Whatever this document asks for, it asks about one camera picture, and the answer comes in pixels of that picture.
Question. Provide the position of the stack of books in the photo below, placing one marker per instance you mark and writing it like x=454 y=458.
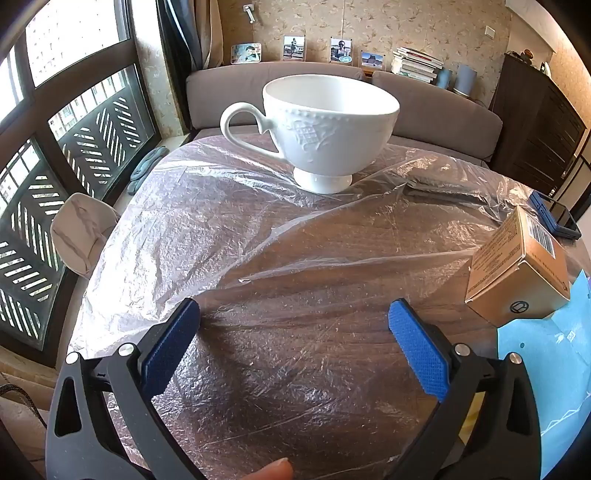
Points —
x=415 y=64

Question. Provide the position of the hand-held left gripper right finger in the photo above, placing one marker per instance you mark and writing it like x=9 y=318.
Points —
x=418 y=350

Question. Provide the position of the dark curtain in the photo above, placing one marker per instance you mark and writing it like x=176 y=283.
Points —
x=178 y=55

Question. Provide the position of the light blue paper packet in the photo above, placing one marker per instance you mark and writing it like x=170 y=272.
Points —
x=554 y=369

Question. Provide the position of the dark framed window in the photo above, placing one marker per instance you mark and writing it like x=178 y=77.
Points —
x=41 y=134

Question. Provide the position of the portrait photo with blue base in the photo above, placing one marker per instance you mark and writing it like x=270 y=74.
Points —
x=341 y=50

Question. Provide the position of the building photo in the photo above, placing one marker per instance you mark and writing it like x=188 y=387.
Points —
x=371 y=61

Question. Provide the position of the grey-blue soft object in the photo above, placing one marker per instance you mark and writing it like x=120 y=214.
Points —
x=147 y=164

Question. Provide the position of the large grey-blue cylinder speaker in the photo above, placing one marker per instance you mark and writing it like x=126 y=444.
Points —
x=465 y=81

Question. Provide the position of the golden brown cardboard box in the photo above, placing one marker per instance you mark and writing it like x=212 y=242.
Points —
x=503 y=263

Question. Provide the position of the small blue cylinder speaker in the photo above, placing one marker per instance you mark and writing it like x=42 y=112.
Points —
x=444 y=78

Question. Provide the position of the white embossed cup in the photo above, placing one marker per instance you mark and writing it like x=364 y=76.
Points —
x=323 y=129

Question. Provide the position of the tablet in blue case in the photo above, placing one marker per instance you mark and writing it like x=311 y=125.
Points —
x=549 y=217

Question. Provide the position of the clear plastic table sheet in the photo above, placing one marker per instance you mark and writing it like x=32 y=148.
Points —
x=231 y=230

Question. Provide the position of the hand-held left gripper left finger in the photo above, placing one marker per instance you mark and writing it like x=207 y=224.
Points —
x=168 y=350

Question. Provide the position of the beige curtain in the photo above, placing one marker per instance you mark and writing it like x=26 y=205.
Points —
x=210 y=32

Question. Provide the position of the white curved object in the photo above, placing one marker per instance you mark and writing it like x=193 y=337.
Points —
x=546 y=67

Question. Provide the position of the dark wooden dresser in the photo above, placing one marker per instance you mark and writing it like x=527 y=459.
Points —
x=535 y=124

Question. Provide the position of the tall standing photo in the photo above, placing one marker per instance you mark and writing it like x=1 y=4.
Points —
x=294 y=47

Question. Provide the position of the white marbled chair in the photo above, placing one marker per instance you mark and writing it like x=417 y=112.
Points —
x=78 y=230

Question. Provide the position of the white wall switch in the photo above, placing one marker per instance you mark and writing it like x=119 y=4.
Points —
x=490 y=31

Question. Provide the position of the curved photo frame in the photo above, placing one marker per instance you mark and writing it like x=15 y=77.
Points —
x=246 y=53

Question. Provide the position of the brown sofa back cushion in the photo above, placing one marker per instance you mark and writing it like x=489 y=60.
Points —
x=438 y=115
x=221 y=87

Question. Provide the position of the metal wall lamp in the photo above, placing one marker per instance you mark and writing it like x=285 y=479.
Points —
x=250 y=13

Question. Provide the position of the person's left hand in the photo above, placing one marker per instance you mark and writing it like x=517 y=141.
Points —
x=272 y=470

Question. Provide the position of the small dark ornament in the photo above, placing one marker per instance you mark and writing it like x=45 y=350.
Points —
x=526 y=55

